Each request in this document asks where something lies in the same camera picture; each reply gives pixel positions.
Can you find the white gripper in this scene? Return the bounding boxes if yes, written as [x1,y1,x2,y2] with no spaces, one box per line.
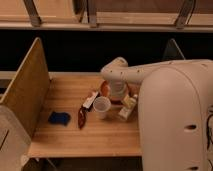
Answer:
[109,81,132,108]

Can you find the small clear bottle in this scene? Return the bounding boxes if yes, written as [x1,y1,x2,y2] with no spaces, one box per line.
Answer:
[118,94,138,120]

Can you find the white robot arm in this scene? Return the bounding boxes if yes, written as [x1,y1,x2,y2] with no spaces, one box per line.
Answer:
[101,57,213,171]

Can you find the orange ceramic bowl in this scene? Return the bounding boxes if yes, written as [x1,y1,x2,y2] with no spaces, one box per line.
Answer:
[100,80,131,104]

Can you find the white plastic cup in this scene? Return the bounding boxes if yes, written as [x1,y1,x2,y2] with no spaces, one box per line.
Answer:
[93,96,111,119]

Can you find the dark red chip bag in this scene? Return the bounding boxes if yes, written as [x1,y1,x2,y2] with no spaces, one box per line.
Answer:
[78,107,86,129]

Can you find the blue sponge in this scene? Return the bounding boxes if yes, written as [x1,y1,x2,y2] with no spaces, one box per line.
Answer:
[48,111,71,126]

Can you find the wooden side panel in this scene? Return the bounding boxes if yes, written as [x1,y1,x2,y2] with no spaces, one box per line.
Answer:
[0,38,50,142]

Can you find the wooden back shelf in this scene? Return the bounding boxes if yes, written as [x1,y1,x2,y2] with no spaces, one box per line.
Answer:
[0,0,213,33]

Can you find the black cables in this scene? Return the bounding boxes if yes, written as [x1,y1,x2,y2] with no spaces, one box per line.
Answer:
[204,106,213,168]

